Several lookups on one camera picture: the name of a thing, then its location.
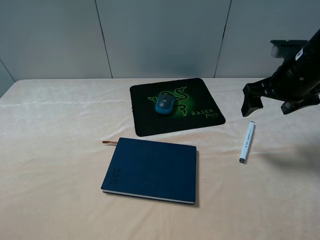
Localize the black green Razer mouse pad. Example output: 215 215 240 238
129 78 226 137

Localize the white grey marker pen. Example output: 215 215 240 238
239 121 255 164

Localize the dark blue notebook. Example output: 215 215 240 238
101 137 197 204

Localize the beige velvet table cloth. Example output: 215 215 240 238
0 78 320 240

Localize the brown ribbon bookmark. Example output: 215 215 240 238
102 140 118 145

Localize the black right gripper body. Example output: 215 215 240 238
270 31 320 100

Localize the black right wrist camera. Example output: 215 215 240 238
270 40 308 59

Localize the blue grey wireless mouse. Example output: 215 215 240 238
155 92 176 115

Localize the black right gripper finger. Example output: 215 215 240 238
241 77 274 117
281 93 320 115

